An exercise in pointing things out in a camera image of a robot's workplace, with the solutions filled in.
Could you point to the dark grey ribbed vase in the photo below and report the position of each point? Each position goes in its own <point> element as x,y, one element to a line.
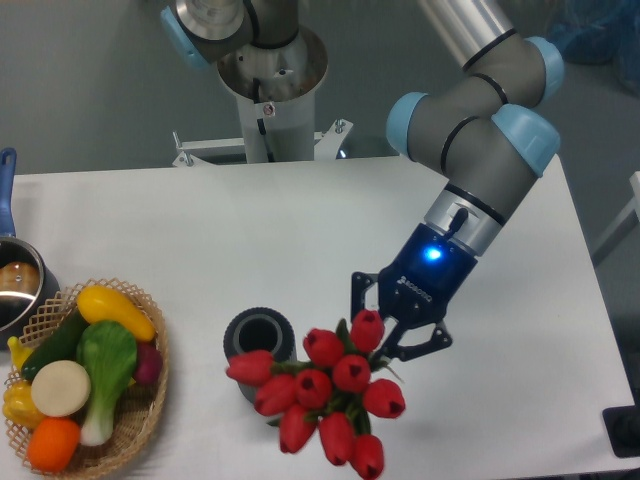
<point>257,329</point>

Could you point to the purple red radish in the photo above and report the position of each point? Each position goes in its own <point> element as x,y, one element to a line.
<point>149,365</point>

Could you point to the dark green cucumber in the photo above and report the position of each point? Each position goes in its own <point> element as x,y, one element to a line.
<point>61,344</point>

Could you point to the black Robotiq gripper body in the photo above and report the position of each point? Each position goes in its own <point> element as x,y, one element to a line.
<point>416,287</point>

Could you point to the yellow bell pepper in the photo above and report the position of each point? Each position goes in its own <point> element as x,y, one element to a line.
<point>19,407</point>

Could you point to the red tulip bouquet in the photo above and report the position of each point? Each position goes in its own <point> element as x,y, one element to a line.
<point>332,394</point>

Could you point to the white frame at right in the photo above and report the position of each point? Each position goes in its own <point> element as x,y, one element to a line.
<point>620,227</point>

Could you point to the round cream bun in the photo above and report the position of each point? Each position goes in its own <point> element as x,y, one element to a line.
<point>61,388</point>

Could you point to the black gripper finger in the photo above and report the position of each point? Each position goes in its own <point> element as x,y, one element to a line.
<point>361,282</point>
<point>404,344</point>

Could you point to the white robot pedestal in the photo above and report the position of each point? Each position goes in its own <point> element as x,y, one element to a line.
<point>275,94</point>

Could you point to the yellow squash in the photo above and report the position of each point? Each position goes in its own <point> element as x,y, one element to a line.
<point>97,303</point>

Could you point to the green bok choy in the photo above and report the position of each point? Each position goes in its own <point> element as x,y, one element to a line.
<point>108,353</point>

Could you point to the black device at edge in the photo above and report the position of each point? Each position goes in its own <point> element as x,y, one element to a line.
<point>622,425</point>

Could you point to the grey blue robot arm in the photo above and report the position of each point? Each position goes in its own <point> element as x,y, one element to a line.
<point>483,135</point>

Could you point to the blue handled saucepan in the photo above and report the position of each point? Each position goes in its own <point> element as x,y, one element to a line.
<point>26,281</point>

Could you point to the orange fruit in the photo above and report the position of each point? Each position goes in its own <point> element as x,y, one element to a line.
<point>52,444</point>

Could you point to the woven wicker basket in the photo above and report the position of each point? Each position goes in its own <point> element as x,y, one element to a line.
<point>138,410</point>

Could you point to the blue plastic bag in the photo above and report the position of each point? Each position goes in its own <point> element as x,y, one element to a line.
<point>598,33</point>

